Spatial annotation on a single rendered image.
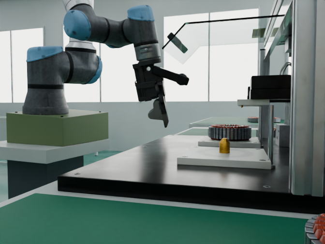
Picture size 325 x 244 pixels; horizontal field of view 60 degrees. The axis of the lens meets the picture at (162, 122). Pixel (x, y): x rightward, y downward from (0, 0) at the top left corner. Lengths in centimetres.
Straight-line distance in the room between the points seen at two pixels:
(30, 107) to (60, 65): 17
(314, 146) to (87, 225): 25
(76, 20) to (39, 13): 623
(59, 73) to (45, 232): 79
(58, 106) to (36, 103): 7
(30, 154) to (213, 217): 68
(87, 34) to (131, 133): 491
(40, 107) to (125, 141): 480
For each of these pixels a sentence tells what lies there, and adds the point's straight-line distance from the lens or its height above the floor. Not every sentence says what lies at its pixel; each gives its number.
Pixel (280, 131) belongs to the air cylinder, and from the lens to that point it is 75.
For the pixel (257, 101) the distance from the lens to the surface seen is 51.
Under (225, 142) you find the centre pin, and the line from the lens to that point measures 53.
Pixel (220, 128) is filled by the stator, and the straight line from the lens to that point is 73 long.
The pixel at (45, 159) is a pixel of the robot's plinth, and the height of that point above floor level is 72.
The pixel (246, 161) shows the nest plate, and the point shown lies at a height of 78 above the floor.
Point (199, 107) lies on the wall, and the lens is 531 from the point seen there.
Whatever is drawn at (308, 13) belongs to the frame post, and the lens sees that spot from 35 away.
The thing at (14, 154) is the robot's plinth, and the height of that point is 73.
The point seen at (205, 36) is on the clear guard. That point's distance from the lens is 80.
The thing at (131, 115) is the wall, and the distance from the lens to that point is 567.
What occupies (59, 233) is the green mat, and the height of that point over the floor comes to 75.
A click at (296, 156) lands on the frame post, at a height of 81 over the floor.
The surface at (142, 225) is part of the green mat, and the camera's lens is 30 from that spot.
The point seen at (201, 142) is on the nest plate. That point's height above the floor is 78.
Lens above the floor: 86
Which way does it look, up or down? 3 degrees down
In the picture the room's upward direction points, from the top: straight up
